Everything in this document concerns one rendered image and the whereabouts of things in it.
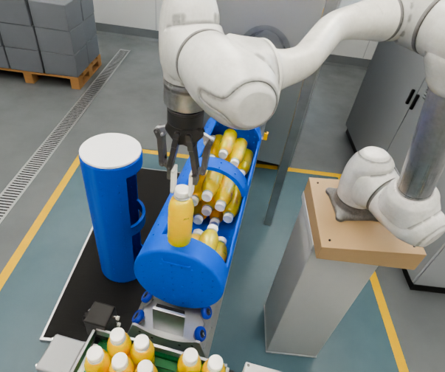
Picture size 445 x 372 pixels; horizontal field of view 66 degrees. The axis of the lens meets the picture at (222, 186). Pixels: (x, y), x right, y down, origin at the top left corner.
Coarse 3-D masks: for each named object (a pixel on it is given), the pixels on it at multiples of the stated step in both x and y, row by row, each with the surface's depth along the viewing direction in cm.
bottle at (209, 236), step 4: (208, 228) 118; (212, 228) 117; (204, 232) 115; (208, 232) 114; (212, 232) 114; (216, 232) 116; (200, 236) 115; (204, 236) 113; (208, 236) 113; (212, 236) 113; (216, 236) 115; (200, 240) 113; (204, 240) 112; (208, 240) 112; (212, 240) 112; (216, 240) 114; (208, 244) 110; (212, 244) 111; (216, 244) 113
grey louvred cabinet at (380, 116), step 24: (384, 48) 322; (384, 72) 316; (408, 72) 275; (360, 96) 365; (384, 96) 310; (408, 96) 266; (360, 120) 357; (384, 120) 304; (408, 120) 266; (360, 144) 350; (384, 144) 299; (408, 144) 262; (432, 264) 222; (432, 288) 241
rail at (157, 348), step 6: (96, 330) 101; (102, 330) 101; (108, 336) 101; (132, 342) 101; (156, 348) 100; (162, 348) 99; (168, 348) 99; (168, 354) 100; (174, 354) 99; (180, 354) 99; (204, 360) 98
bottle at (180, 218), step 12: (168, 204) 86; (180, 204) 83; (192, 204) 85; (168, 216) 87; (180, 216) 84; (192, 216) 87; (168, 228) 89; (180, 228) 87; (192, 228) 91; (168, 240) 92; (180, 240) 90
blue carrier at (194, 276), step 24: (216, 168) 124; (240, 216) 121; (192, 240) 98; (144, 264) 101; (168, 264) 98; (192, 264) 96; (216, 264) 98; (144, 288) 110; (168, 288) 106; (192, 288) 104; (216, 288) 100
